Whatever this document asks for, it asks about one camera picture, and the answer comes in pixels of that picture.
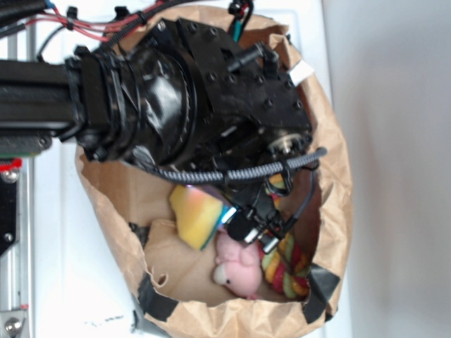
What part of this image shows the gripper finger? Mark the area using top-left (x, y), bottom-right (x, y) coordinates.
top-left (216, 184), bottom-right (264, 232)
top-left (227, 208), bottom-right (285, 254)

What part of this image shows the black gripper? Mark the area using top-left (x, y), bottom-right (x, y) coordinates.
top-left (151, 19), bottom-right (312, 169)

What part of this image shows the green and yellow sponge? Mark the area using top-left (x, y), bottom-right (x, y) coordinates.
top-left (169, 185), bottom-right (228, 251)

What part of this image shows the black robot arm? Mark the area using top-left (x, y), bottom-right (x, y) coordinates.
top-left (1, 19), bottom-right (317, 251)

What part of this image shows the pink plush toy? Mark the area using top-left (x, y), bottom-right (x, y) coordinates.
top-left (213, 231), bottom-right (262, 299)

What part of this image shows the brown paper bag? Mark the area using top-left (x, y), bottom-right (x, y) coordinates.
top-left (75, 6), bottom-right (353, 338)

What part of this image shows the multicolour rope toy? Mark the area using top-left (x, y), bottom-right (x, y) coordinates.
top-left (260, 174), bottom-right (313, 300)

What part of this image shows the grey braided cable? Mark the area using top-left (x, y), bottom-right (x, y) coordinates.
top-left (140, 147), bottom-right (328, 184)

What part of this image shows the aluminium frame rail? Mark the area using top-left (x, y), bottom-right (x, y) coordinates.
top-left (0, 20), bottom-right (37, 338)

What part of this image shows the red and black wire bundle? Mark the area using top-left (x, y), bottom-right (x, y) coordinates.
top-left (0, 0), bottom-right (254, 46)

